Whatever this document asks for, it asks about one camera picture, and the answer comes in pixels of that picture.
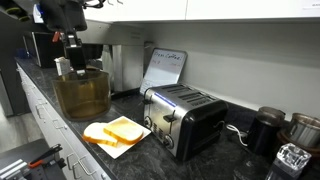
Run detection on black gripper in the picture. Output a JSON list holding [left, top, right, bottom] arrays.
[[39, 0, 89, 80]]

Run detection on brown translucent glass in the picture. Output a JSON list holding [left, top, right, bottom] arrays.
[[52, 67, 112, 122]]

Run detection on stainless steel black toaster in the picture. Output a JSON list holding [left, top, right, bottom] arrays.
[[142, 83, 230, 162]]

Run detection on black microwave oven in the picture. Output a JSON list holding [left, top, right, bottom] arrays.
[[22, 31, 66, 70]]

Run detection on steel commercial coffee machine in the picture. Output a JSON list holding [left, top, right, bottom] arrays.
[[77, 19, 146, 95]]

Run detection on white base cabinet drawers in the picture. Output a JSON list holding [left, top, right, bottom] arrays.
[[16, 63, 112, 180]]

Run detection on white bread slice brown crust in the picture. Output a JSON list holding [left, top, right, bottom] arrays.
[[82, 121, 119, 148]]

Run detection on small whiteboard with writing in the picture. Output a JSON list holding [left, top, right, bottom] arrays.
[[139, 47, 188, 96]]

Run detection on golden toasted bread slice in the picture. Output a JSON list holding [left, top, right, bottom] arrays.
[[102, 117, 145, 146]]

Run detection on white square plate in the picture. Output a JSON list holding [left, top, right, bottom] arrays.
[[96, 115, 152, 160]]

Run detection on black clamp orange trigger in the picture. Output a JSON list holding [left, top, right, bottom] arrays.
[[27, 143, 64, 170]]

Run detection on aluminium profile bars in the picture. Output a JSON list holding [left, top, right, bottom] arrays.
[[0, 158, 28, 180]]

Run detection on steel cup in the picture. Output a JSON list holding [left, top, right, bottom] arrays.
[[287, 112, 320, 149]]

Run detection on white wall cabinet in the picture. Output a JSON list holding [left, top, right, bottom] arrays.
[[82, 0, 320, 24]]

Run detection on white toaster power cable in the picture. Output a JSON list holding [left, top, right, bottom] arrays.
[[226, 123, 250, 147]]

